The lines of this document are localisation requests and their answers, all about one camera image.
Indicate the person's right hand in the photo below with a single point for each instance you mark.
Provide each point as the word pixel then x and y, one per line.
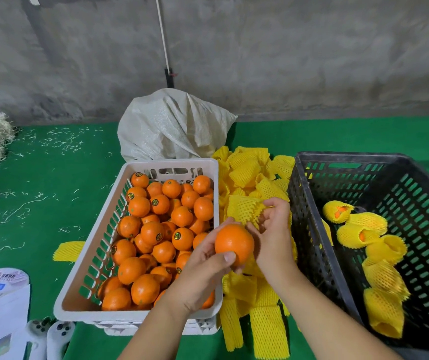
pixel 276 247

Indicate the person's left hand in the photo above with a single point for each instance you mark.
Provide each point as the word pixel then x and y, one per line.
pixel 195 273

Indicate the person's right thumb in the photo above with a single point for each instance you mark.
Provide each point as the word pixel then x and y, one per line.
pixel 255 234

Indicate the person's left thumb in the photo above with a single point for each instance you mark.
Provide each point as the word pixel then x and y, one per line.
pixel 220 263

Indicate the bare orange fruit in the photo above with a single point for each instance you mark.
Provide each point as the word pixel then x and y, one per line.
pixel 235 239

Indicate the single yellow foam net sleeve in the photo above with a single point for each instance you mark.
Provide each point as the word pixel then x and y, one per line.
pixel 242 208

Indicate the person's left forearm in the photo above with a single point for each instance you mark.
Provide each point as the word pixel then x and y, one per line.
pixel 154 333

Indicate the person's right forearm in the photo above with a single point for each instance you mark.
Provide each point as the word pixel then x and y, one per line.
pixel 323 322

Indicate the pile of yellow foam nets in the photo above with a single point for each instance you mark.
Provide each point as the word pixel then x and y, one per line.
pixel 252 172

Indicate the heap of stickered oranges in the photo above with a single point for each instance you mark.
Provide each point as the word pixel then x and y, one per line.
pixel 150 232

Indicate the group of net-wrapped oranges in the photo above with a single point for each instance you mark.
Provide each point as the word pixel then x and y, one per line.
pixel 383 281

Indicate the white plastic crate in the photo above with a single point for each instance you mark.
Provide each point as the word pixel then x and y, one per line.
pixel 83 273

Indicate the white woven sack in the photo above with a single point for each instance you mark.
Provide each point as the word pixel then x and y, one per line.
pixel 169 123

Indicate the flat yellow foam net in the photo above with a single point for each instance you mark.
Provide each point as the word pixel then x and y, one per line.
pixel 68 251

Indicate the black plastic crate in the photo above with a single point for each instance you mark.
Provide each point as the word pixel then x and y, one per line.
pixel 416 206

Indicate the green felt mat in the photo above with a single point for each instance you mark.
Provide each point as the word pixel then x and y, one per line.
pixel 49 164

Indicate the white pole with black end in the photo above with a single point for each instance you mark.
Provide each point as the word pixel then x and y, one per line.
pixel 165 44

